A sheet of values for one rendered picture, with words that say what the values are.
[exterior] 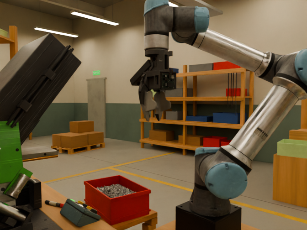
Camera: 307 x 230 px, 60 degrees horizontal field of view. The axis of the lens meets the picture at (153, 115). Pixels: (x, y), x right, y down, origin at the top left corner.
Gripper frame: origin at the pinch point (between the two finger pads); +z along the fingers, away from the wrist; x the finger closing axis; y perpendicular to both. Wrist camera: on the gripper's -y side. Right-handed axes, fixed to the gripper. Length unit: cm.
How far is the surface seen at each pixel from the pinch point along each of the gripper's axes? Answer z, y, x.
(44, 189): 39, -71, -9
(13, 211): 30, -29, -33
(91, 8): -313, -761, 398
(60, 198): 39, -53, -8
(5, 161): 15, -37, -33
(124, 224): 49, -31, 11
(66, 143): 106, -580, 224
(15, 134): 6.8, -39.2, -29.5
